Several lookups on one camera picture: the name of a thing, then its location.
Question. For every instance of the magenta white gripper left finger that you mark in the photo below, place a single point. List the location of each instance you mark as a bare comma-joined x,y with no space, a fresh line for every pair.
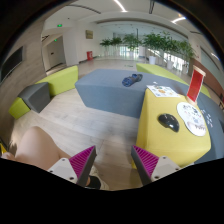
77,168

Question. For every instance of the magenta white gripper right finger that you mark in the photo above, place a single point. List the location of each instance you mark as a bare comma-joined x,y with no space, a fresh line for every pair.
151,167

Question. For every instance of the black computer mouse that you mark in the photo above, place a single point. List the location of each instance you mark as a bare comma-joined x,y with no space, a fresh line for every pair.
169,121

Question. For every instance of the round white mouse pad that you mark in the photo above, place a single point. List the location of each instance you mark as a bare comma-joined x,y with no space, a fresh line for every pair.
192,118

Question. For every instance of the black shoe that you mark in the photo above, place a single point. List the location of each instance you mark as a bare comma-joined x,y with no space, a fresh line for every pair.
94,183

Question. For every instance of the yellow square ottoman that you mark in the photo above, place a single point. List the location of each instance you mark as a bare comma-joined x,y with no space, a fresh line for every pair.
181,147

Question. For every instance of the person's bare knee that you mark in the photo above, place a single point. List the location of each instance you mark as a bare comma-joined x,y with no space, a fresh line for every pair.
37,148

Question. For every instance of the white printed leaflet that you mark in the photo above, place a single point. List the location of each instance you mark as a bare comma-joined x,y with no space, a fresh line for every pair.
162,91

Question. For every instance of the grey cube ottoman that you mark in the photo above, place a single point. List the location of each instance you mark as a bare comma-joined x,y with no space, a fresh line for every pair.
36,96

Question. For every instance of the large grey bench sofa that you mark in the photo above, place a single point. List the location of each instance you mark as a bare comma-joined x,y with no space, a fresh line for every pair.
102,89

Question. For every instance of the lime green bench left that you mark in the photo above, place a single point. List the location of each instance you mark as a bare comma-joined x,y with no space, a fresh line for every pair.
58,82

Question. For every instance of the lime green bench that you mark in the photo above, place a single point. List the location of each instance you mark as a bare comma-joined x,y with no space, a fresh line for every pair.
156,73
58,82

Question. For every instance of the blue folded cloth bag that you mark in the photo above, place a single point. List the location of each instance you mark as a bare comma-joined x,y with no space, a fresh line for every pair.
128,81

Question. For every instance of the lime green bench right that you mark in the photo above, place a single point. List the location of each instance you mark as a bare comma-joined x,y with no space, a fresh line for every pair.
156,73

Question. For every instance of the red sign stand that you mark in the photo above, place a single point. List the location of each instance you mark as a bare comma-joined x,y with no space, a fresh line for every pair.
195,85

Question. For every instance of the red fire extinguisher box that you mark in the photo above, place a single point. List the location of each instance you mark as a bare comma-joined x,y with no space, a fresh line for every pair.
89,55

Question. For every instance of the potted plant white pot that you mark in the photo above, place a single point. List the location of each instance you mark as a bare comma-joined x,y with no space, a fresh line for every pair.
153,41

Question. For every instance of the framed wall picture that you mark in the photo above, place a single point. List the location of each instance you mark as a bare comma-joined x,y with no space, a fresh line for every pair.
89,34

